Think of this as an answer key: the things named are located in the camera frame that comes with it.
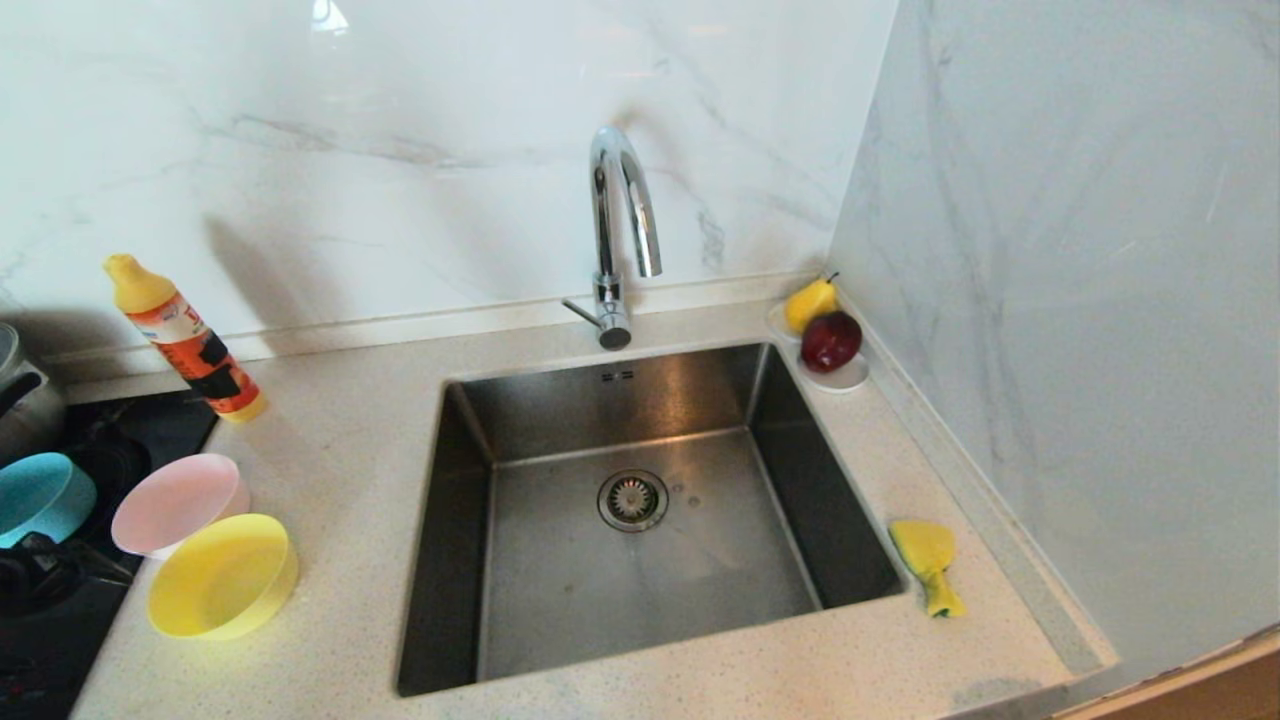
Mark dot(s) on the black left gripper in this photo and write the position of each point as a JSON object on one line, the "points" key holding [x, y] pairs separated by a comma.
{"points": [[35, 575]]}

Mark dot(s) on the pink plastic bowl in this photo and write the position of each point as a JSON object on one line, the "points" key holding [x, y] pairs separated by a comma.
{"points": [[175, 505]]}

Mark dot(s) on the blue plastic bowl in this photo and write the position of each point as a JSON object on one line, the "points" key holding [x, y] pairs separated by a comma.
{"points": [[40, 495]]}

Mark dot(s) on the yellow plastic bowl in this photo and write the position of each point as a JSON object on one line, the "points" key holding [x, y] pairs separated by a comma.
{"points": [[220, 580]]}

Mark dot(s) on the orange dish soap bottle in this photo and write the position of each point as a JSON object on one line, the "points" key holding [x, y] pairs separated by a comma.
{"points": [[195, 350]]}

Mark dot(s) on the chrome gooseneck faucet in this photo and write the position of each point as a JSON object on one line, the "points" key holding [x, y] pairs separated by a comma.
{"points": [[604, 230]]}

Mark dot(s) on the yellow green sponge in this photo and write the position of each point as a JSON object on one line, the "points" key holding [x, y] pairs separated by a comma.
{"points": [[925, 550]]}

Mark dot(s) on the stainless steel sink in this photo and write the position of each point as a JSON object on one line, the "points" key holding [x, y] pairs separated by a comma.
{"points": [[700, 580]]}

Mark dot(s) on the black induction cooktop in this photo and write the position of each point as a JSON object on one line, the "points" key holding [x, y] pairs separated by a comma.
{"points": [[130, 440]]}

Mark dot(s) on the stainless steel pot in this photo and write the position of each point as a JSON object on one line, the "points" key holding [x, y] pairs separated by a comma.
{"points": [[25, 420]]}

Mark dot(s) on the round metal drain strainer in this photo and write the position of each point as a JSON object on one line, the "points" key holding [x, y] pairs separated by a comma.
{"points": [[633, 500]]}

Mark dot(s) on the yellow pear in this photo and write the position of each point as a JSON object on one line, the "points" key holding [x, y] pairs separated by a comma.
{"points": [[808, 303]]}

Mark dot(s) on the small white dish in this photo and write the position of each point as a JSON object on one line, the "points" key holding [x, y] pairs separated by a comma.
{"points": [[840, 380]]}

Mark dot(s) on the dark red apple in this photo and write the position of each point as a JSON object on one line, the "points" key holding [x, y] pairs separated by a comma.
{"points": [[832, 340]]}

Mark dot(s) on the brown wooden panel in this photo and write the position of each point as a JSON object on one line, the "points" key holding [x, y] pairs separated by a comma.
{"points": [[1210, 690]]}

